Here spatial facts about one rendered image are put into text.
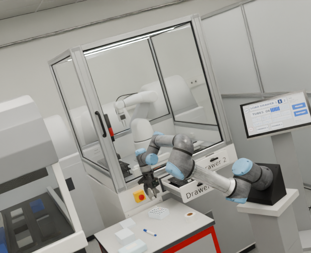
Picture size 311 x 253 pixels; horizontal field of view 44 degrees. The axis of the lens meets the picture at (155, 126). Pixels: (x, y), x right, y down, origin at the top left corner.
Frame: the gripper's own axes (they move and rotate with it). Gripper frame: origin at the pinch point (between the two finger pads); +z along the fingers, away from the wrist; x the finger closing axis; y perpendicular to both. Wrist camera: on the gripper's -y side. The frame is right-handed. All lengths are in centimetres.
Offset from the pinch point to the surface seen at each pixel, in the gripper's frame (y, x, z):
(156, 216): 7.1, -7.6, 9.2
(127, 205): -19.0, -8.9, 3.3
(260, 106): 27, 111, -28
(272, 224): 72, 25, 23
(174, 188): 8.3, 13.4, -0.5
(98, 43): -14, 6, -109
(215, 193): 4, 57, 25
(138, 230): 5.8, -23.1, 11.3
